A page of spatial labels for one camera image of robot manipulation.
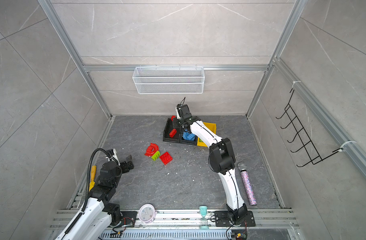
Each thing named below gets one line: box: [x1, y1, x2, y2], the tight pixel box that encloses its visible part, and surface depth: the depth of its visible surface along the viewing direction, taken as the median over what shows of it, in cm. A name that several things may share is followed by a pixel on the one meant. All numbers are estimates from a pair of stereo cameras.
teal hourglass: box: [199, 205, 209, 230], surface depth 75 cm
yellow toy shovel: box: [89, 165, 97, 192], surface depth 88 cm
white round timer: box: [138, 204, 157, 224], surface depth 75 cm
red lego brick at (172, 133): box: [169, 128, 178, 138], surface depth 109 cm
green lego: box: [151, 150, 161, 161], surface depth 97 cm
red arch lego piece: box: [144, 143, 159, 157], surface depth 100 cm
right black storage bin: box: [179, 128, 190, 144], surface depth 102 cm
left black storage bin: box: [163, 118, 181, 143], surface depth 103 cm
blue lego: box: [183, 128, 196, 141], surface depth 103 cm
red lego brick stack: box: [159, 151, 174, 165], surface depth 97 cm
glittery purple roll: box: [238, 161, 258, 206], surface depth 82 cm
